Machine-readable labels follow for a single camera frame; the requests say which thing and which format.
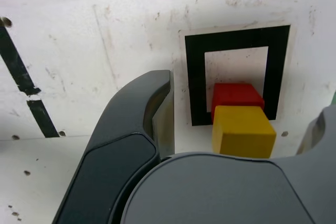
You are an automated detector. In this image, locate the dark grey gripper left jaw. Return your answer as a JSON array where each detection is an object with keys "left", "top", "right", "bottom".
[{"left": 51, "top": 69, "right": 175, "bottom": 224}]

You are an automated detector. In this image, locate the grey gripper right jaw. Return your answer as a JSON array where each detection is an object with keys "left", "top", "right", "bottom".
[{"left": 119, "top": 104, "right": 336, "bottom": 224}]

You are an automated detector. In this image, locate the yellow cube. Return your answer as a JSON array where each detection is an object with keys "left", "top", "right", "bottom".
[{"left": 212, "top": 105, "right": 277, "bottom": 159}]

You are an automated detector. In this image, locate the red cube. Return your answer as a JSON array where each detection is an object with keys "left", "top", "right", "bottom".
[{"left": 211, "top": 82, "right": 265, "bottom": 124}]

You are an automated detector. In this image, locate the black tape square outline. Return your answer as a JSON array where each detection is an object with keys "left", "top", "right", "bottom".
[{"left": 184, "top": 24, "right": 291, "bottom": 127}]

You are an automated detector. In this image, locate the black tape strip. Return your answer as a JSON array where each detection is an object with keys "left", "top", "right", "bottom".
[{"left": 0, "top": 26, "right": 60, "bottom": 138}]

